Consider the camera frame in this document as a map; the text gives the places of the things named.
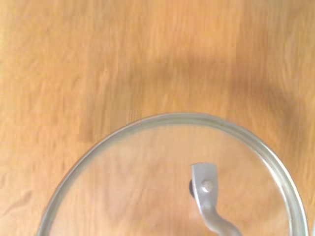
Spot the glass pot lid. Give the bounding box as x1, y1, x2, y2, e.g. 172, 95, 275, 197
38, 112, 310, 236

